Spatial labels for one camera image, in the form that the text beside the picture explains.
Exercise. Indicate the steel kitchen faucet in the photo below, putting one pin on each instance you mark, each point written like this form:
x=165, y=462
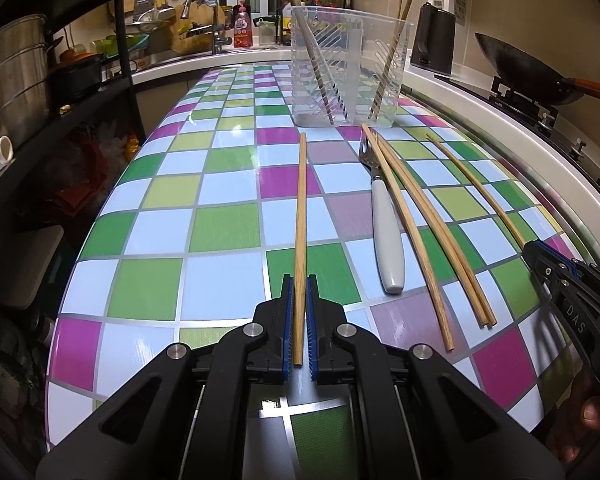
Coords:
x=215, y=30

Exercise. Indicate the black shelf rack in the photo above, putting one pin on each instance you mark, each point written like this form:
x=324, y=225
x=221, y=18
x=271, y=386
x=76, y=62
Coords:
x=120, y=50

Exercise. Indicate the steel colander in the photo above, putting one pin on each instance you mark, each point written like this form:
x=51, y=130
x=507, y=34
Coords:
x=150, y=22

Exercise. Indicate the steel stockpot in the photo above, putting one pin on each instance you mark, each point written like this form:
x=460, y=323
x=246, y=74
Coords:
x=12, y=80

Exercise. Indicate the pink soap pouch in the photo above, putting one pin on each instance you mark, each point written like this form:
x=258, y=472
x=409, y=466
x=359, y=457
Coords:
x=242, y=25

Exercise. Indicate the green plastic basin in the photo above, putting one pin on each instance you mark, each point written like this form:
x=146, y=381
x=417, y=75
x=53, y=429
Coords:
x=135, y=42

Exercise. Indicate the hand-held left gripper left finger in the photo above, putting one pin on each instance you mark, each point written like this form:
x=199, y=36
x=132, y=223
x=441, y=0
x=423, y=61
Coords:
x=285, y=325

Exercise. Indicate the clear plastic utensil holder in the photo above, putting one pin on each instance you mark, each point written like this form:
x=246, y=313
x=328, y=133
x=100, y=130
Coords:
x=350, y=85

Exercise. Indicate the person's right hand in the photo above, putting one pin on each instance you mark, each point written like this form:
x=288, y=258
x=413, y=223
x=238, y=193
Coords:
x=587, y=425

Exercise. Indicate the black electric kettle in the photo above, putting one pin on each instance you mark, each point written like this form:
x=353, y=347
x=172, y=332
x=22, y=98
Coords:
x=432, y=40

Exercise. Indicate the black cooking pot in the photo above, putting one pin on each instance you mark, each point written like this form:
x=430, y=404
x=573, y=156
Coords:
x=77, y=75

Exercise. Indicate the checkered plastic table cover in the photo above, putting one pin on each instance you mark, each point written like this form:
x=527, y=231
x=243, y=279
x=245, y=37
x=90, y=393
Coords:
x=220, y=225

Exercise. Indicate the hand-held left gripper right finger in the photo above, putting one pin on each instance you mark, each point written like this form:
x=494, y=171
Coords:
x=312, y=330

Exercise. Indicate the small plastic container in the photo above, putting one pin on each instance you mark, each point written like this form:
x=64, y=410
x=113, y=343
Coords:
x=267, y=32

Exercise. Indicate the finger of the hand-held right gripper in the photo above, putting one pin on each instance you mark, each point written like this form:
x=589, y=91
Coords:
x=562, y=260
x=537, y=257

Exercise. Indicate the wooden cutting board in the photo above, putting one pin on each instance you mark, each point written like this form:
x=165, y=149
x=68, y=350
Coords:
x=180, y=35

